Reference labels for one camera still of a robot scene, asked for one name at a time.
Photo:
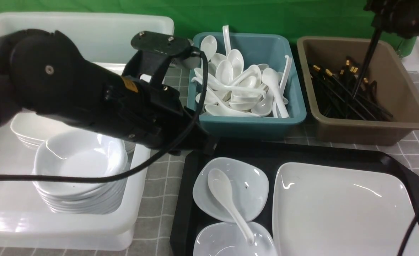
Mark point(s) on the black chopstick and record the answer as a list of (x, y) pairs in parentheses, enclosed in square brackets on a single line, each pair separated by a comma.
[(367, 59)]

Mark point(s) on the brown plastic bin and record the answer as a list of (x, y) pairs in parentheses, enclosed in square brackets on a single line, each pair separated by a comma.
[(396, 91)]

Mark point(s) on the pile of black chopsticks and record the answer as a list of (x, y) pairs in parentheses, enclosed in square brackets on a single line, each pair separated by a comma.
[(335, 90)]

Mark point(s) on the green backdrop cloth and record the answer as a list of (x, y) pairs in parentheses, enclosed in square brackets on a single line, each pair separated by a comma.
[(291, 19)]

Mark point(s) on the stack of white bowls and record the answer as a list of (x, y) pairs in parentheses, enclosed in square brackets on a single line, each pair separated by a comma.
[(81, 153)]

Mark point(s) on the white spoon handle upright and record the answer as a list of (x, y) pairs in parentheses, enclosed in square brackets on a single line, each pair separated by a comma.
[(226, 38)]

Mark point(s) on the large white plastic bin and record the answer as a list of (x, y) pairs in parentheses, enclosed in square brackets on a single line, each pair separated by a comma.
[(25, 220)]

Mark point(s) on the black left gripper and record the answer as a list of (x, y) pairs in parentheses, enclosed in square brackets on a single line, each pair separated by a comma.
[(150, 110)]

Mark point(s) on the white square rice plate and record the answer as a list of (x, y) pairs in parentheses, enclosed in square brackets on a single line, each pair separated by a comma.
[(320, 210)]

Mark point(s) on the teal plastic bin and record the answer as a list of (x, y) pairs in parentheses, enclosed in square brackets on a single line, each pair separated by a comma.
[(258, 49)]

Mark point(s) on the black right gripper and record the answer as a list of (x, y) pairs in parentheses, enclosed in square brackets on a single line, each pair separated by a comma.
[(384, 14)]

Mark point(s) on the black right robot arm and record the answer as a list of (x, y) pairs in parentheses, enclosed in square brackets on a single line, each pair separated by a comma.
[(400, 17)]

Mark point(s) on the black serving tray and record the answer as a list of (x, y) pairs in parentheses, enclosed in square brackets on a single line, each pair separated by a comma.
[(269, 156)]

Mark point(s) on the stack of white square plates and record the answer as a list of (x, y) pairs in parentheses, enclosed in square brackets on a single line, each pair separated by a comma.
[(32, 130)]

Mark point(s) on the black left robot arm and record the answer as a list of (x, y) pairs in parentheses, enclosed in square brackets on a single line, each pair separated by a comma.
[(44, 72)]

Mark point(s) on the white bowl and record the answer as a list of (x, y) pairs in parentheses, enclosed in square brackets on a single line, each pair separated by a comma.
[(250, 187), (226, 239)]

